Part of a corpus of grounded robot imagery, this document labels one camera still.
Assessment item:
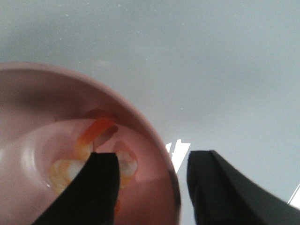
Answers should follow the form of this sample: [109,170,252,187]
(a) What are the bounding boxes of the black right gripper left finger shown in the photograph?
[34,153,120,225]

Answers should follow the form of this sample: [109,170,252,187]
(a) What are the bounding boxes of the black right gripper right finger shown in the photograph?
[187,150,300,225]

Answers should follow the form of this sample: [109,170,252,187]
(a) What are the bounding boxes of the shrimp pieces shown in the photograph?
[48,116,139,216]

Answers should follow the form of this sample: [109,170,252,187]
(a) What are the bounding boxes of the pink bowl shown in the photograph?
[0,62,180,225]

